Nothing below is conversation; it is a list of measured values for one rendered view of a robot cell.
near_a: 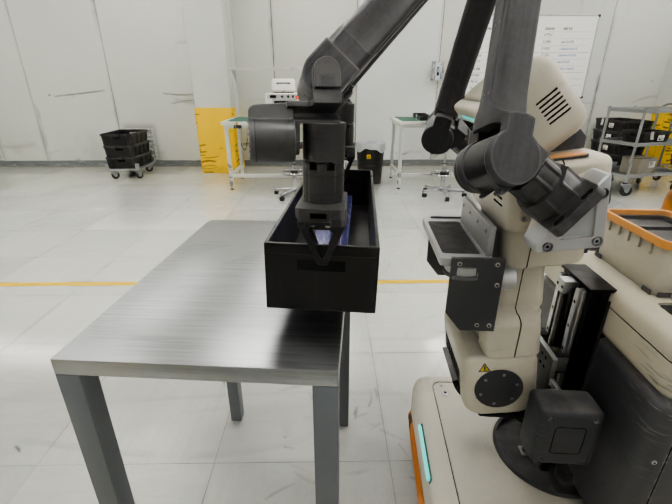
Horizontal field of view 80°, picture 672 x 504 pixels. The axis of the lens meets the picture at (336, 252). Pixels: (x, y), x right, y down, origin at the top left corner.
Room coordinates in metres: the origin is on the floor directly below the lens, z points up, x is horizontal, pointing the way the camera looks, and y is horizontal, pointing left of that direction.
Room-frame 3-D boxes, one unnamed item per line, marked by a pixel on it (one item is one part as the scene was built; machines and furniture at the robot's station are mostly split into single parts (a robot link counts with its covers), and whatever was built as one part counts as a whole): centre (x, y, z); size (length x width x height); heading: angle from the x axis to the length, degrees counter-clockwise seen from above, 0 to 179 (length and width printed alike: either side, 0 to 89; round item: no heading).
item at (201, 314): (0.84, 0.20, 0.40); 0.70 x 0.45 x 0.80; 176
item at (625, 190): (4.85, -3.65, 0.50); 0.90 x 0.54 x 1.00; 105
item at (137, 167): (5.69, 2.89, 0.30); 0.64 x 0.46 x 0.60; 4
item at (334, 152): (0.55, 0.02, 1.12); 0.07 x 0.06 x 0.07; 102
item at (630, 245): (0.79, -0.69, 0.87); 0.23 x 0.15 x 0.11; 176
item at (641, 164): (4.85, -3.64, 0.30); 0.30 x 0.23 x 0.18; 109
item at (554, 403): (0.74, -0.41, 0.53); 0.28 x 0.27 x 0.25; 176
